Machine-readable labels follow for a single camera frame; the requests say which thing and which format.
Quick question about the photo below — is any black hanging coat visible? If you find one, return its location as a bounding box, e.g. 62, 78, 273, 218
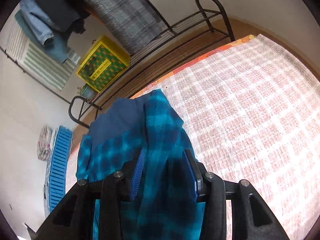
35, 0, 90, 34

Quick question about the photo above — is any yellow green patterned bag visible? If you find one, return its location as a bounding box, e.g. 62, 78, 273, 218
76, 35, 131, 92

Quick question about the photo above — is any grey plaid long coat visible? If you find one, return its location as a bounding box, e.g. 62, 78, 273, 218
82, 0, 165, 54

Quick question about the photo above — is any pink checked bed blanket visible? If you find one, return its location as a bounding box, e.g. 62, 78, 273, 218
64, 33, 320, 240

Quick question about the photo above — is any light blue denim shirt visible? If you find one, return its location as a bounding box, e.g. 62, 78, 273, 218
20, 0, 54, 47

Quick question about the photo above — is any blue slatted plastic crate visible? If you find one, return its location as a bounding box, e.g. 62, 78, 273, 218
43, 126, 72, 217

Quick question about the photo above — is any green striped white cloth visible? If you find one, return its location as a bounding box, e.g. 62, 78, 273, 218
5, 21, 80, 91

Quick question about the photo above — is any teal denim jacket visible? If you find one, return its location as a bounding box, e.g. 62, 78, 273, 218
15, 10, 70, 63

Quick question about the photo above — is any black metal clothes rack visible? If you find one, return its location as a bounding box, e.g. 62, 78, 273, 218
65, 0, 235, 128

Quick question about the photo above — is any teal plaid fleece jacket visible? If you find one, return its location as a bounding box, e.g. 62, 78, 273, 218
76, 89, 204, 239

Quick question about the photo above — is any floral folded bedding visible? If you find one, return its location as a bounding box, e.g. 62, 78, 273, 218
37, 126, 53, 161

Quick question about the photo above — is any small potted plant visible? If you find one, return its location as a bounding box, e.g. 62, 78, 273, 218
77, 84, 97, 100

